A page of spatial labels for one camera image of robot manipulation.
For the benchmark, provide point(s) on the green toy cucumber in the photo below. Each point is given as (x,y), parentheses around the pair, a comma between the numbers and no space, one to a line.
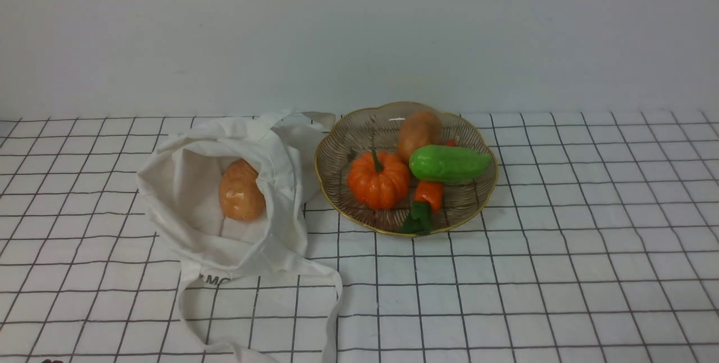
(448,164)

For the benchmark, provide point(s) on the white grid tablecloth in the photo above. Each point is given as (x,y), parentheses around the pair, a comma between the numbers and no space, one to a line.
(599,244)

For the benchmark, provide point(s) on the orange toy pumpkin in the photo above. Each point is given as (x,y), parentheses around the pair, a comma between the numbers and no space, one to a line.
(379,179)

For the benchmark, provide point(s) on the gold wire basket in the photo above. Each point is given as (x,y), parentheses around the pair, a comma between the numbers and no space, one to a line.
(377,128)

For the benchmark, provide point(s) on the orange toy carrot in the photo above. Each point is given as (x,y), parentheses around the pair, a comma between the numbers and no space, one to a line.
(427,199)

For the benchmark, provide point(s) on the brown potato in basket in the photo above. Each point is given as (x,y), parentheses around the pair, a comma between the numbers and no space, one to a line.
(422,128)

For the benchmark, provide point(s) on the brown potato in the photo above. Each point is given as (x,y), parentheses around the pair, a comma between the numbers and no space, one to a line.
(422,128)
(239,196)

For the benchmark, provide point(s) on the white cloth tote bag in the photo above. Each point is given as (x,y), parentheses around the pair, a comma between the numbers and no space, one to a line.
(179,185)

